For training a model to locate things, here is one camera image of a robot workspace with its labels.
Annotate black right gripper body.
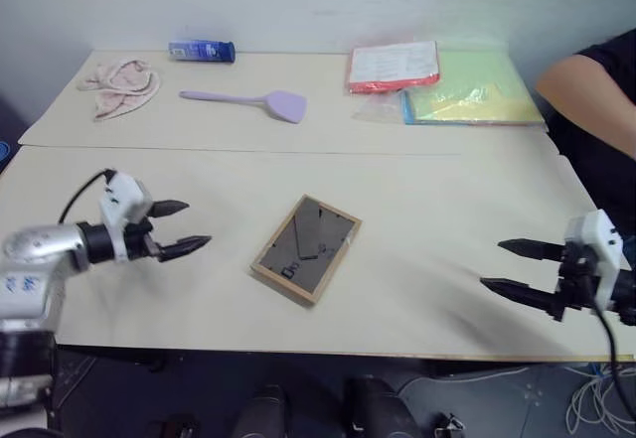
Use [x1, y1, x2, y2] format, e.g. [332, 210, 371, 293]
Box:
[548, 241, 602, 324]

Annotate purple silicone spatula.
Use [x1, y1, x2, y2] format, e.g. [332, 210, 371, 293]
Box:
[178, 88, 309, 125]

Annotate red paper packet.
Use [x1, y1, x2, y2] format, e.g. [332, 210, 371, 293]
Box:
[345, 40, 443, 96]

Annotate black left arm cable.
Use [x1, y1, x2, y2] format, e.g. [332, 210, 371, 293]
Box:
[58, 169, 113, 225]

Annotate pink crumpled cloth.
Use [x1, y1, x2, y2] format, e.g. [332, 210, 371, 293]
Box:
[76, 58, 164, 123]

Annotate white floor cables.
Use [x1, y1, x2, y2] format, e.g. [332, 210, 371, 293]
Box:
[564, 362, 636, 435]

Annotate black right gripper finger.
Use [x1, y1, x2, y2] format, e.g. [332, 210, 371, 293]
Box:
[497, 237, 566, 263]
[479, 276, 559, 317]

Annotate clear plastic bag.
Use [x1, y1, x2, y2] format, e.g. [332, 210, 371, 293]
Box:
[351, 90, 407, 124]

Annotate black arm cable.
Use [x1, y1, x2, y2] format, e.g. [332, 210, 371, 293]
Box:
[589, 301, 636, 417]
[58, 169, 113, 225]

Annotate coloured paper sheet pack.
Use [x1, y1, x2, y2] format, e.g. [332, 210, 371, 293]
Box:
[400, 50, 549, 128]

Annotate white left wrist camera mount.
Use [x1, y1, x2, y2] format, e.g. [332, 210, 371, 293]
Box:
[97, 169, 153, 263]

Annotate dark rounded shape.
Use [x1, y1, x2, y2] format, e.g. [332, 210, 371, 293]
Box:
[232, 383, 290, 438]

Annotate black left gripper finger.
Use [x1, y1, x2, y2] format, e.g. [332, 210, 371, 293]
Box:
[151, 199, 192, 220]
[157, 233, 214, 264]

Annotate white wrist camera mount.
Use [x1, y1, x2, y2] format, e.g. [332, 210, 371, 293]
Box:
[565, 209, 625, 311]
[97, 169, 153, 263]

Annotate wooden picture frame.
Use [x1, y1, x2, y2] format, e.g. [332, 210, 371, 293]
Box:
[248, 193, 364, 307]

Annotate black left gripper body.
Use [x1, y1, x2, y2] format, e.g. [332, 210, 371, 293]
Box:
[123, 216, 163, 263]

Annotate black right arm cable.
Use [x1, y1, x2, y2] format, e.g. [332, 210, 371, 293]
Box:
[589, 301, 636, 417]

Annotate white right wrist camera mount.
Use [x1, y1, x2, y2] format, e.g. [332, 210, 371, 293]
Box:
[565, 209, 625, 311]

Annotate person in dark shirt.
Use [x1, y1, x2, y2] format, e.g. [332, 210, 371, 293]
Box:
[545, 27, 636, 241]

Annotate blue cylindrical tube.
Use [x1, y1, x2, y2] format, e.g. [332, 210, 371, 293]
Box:
[167, 39, 238, 66]

